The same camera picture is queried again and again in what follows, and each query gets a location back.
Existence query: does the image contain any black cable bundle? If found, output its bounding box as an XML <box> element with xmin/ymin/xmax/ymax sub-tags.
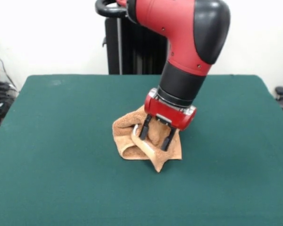
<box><xmin>0</xmin><ymin>81</ymin><xmax>19</xmax><ymax>128</ymax></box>

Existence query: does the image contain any tan terry towel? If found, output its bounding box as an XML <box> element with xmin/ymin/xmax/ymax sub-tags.
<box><xmin>112</xmin><ymin>105</ymin><xmax>183</xmax><ymax>173</ymax></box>

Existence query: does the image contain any dark green table cloth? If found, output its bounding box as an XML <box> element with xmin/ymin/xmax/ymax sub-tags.
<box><xmin>0</xmin><ymin>74</ymin><xmax>283</xmax><ymax>226</ymax></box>

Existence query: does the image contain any grey wall cable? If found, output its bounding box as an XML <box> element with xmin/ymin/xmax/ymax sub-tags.
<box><xmin>0</xmin><ymin>44</ymin><xmax>17</xmax><ymax>88</ymax></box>

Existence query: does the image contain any black robot pedestal with handle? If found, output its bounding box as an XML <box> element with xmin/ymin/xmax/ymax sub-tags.
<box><xmin>95</xmin><ymin>0</ymin><xmax>170</xmax><ymax>75</ymax></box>

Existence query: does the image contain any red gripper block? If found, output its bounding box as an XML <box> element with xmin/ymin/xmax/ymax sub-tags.
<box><xmin>138</xmin><ymin>88</ymin><xmax>197</xmax><ymax>151</ymax></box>

